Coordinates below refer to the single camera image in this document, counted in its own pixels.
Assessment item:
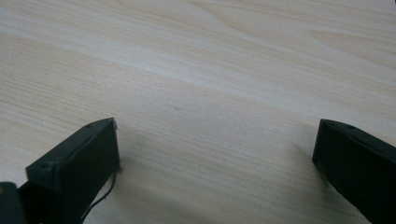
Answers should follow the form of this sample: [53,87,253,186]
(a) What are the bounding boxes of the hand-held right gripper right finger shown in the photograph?
[312,119,396,224]

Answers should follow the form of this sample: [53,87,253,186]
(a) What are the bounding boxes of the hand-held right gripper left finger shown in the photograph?
[18,117,121,224]

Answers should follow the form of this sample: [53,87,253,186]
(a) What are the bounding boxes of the thin black wire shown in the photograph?
[81,168,120,222]

